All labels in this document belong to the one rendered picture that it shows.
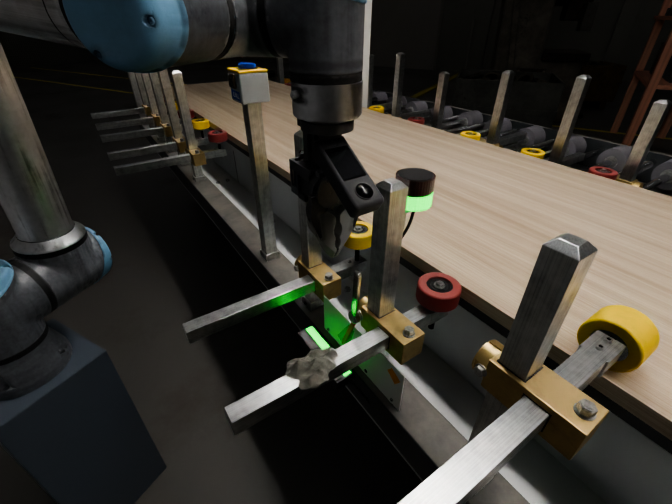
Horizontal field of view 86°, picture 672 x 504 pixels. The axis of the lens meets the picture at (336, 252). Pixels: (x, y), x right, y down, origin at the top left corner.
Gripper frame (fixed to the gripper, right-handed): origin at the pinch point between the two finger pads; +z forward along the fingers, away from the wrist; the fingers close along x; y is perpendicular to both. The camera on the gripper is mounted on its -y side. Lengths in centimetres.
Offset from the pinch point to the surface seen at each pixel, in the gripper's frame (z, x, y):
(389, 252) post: 0.1, -7.0, -4.8
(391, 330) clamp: 13.8, -5.9, -8.3
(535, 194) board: 11, -72, 6
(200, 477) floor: 101, 32, 36
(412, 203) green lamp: -7.7, -10.5, -5.1
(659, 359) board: 11, -32, -37
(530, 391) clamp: 3.8, -5.5, -30.9
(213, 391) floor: 101, 17, 67
